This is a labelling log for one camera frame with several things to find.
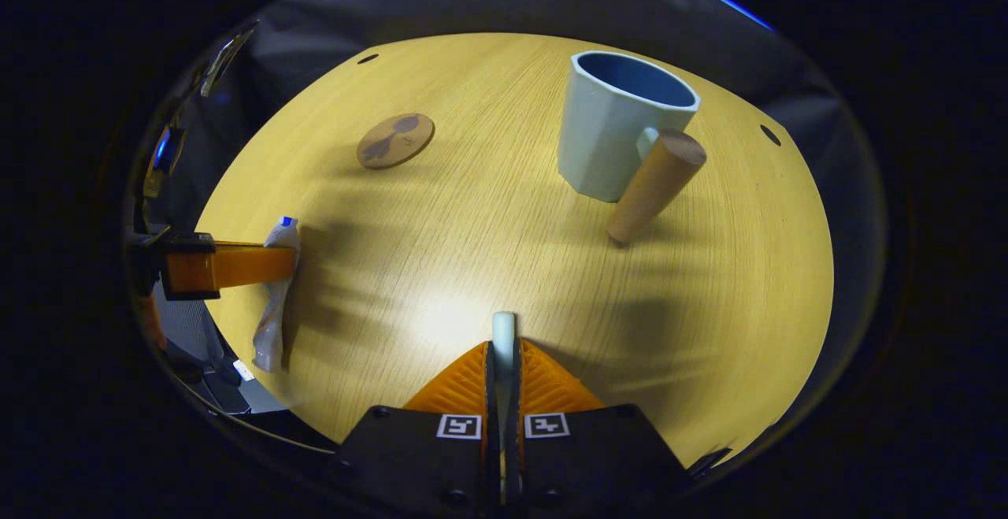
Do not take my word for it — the pale green toothbrush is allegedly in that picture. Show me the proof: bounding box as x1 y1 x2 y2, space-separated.
491 311 518 441

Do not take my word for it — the round wooden coaster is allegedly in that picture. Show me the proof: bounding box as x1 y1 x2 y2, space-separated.
356 113 435 170

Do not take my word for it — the light blue cup wooden handle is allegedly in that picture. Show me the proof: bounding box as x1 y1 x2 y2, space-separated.
557 50 707 245

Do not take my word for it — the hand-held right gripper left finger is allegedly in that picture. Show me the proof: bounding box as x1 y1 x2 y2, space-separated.
335 339 502 513

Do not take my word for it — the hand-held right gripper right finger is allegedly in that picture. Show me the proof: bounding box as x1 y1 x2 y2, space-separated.
508 338 690 513

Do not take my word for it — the white toothpaste tube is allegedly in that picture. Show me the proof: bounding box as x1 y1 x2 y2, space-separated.
252 217 302 373

